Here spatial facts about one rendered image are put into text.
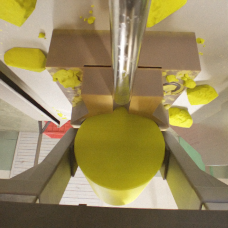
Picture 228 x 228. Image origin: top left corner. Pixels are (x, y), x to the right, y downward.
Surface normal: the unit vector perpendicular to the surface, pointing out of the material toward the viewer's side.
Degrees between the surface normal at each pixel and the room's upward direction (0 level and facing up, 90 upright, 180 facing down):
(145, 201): 90
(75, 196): 90
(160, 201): 90
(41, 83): 0
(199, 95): 47
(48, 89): 0
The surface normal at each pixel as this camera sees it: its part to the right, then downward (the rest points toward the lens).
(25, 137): -0.01, -0.32
